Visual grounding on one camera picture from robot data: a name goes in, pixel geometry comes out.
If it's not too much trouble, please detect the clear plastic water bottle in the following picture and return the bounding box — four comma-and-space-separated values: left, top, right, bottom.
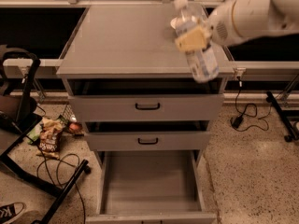
174, 0, 219, 83

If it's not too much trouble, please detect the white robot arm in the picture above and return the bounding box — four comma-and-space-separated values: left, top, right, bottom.
172, 0, 299, 52

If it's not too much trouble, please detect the green snack packet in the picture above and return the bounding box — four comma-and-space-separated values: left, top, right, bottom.
27, 124, 42, 145

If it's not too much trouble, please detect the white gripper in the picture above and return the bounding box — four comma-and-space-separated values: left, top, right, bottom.
175, 0, 238, 52

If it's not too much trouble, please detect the red apple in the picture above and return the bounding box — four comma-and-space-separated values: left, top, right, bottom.
68, 122, 82, 133

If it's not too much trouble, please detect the grey middle drawer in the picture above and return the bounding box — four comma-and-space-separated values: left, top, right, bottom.
85, 131, 211, 151

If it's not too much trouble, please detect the black floor cable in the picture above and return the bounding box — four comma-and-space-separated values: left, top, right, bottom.
36, 152, 87, 224

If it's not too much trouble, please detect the grey drawer cabinet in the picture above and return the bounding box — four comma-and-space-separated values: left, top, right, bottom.
55, 1, 235, 224

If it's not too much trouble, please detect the black power adapter cable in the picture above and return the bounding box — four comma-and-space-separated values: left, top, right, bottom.
229, 76, 271, 133

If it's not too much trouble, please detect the black cart frame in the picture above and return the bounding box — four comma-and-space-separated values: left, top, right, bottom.
0, 45, 91, 224

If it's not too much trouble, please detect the grey top drawer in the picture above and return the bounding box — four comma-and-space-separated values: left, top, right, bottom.
69, 94, 223, 122

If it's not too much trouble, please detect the black white sneaker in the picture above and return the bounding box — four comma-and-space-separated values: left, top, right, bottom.
0, 202, 26, 224

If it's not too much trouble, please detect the grey open bottom drawer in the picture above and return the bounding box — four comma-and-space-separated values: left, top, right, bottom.
86, 150, 216, 224

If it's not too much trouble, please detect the brown chip bag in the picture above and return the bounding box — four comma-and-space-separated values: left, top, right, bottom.
36, 119, 64, 160

